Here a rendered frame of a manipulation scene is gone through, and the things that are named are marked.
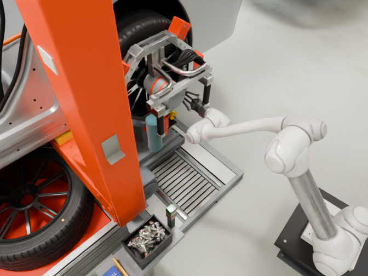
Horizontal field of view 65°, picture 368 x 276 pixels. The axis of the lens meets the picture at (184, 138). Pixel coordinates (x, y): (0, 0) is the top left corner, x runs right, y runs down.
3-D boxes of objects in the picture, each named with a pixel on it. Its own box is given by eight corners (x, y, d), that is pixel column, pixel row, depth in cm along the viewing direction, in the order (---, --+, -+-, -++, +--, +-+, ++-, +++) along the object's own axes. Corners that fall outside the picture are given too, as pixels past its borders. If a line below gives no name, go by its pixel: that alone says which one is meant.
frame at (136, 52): (184, 93, 195) (188, 18, 153) (191, 99, 192) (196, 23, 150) (119, 136, 170) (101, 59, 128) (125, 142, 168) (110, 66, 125)
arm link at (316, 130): (291, 108, 136) (275, 124, 130) (329, 110, 122) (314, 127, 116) (296, 131, 142) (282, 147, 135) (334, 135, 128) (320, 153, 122)
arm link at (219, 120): (216, 103, 174) (201, 113, 168) (236, 118, 168) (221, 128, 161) (213, 116, 182) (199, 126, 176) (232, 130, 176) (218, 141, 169)
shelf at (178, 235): (162, 214, 157) (162, 212, 155) (184, 236, 150) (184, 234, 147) (96, 272, 138) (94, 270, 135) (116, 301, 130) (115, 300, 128)
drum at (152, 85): (161, 84, 170) (160, 64, 159) (186, 103, 161) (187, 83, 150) (142, 95, 164) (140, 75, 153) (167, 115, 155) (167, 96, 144)
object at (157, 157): (155, 119, 246) (154, 111, 239) (184, 143, 231) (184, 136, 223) (106, 151, 224) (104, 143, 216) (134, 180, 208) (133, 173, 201)
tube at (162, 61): (183, 52, 157) (184, 35, 149) (209, 69, 149) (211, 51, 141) (159, 65, 149) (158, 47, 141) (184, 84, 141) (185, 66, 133)
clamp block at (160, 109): (153, 104, 143) (153, 96, 139) (166, 114, 139) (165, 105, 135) (145, 109, 140) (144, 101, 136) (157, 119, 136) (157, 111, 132)
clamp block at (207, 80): (201, 74, 158) (201, 67, 154) (213, 82, 154) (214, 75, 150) (194, 79, 156) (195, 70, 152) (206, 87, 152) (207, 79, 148)
